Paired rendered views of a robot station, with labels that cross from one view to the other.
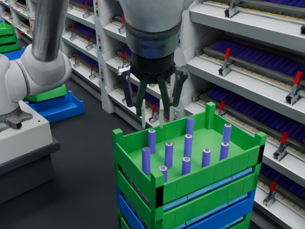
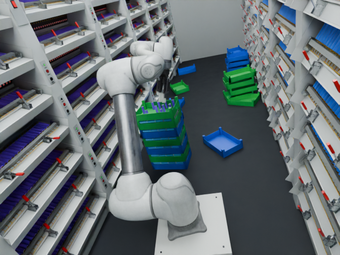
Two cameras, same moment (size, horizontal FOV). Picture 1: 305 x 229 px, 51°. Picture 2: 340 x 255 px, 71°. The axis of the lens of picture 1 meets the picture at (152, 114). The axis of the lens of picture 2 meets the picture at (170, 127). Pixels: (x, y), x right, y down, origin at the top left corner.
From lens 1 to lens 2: 2.06 m
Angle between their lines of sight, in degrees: 103
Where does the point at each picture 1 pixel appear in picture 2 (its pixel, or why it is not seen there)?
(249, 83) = (104, 120)
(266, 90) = (108, 116)
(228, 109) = (101, 146)
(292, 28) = (100, 90)
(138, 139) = (163, 114)
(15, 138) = not seen: hidden behind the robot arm
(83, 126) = not seen: outside the picture
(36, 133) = not seen: hidden behind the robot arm
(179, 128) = (147, 116)
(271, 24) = (96, 94)
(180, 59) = (87, 147)
